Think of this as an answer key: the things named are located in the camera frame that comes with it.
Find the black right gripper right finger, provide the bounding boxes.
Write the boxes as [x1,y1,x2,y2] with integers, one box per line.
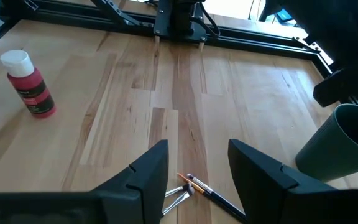
[227,138,339,224]

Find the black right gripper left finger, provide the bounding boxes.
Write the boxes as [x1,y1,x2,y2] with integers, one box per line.
[89,139,170,224]

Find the small red paint bottle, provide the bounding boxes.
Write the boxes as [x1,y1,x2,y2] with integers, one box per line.
[0,49,57,119]

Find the black paintbrush dark bristles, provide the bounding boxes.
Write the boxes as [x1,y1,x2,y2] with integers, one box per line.
[165,182,193,198]
[162,186,196,217]

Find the black paintbrush white bristles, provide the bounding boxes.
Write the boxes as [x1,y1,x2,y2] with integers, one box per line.
[186,173,248,222]

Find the teal ribbed plastic cup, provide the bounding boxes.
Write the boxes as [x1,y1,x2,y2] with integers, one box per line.
[295,103,358,183]

